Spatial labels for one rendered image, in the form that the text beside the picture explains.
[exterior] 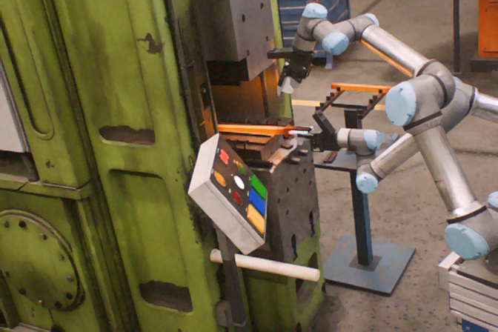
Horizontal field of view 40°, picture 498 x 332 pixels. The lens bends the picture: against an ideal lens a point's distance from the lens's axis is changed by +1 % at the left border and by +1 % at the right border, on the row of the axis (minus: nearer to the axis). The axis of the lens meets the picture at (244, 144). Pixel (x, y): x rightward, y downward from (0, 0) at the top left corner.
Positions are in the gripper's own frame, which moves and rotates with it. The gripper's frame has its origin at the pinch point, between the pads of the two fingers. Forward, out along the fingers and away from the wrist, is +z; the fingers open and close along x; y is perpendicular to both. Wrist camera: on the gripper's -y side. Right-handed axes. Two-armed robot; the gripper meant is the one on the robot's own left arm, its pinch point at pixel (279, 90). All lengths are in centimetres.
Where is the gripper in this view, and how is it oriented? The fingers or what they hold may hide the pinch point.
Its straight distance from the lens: 245.2
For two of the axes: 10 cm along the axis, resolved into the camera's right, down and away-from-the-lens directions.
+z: -2.7, 7.6, 6.0
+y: 8.4, 4.8, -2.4
